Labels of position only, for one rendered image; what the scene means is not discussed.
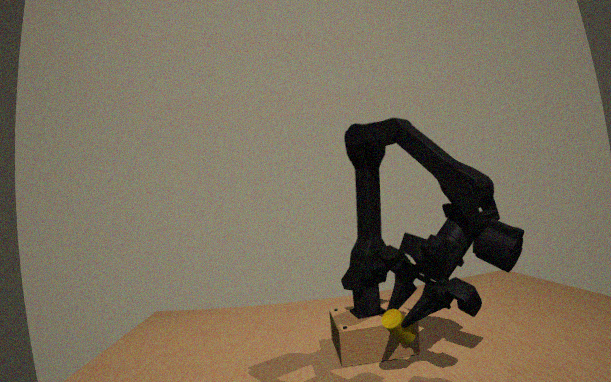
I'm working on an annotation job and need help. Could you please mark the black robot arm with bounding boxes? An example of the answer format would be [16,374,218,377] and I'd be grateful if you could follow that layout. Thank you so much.
[341,117,525,319]

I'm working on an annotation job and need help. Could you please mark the yellow cylinder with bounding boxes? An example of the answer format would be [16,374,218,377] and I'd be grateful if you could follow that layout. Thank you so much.
[381,309,416,345]

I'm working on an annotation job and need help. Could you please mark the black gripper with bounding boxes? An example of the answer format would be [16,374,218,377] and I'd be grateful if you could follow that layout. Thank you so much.
[377,233,482,328]

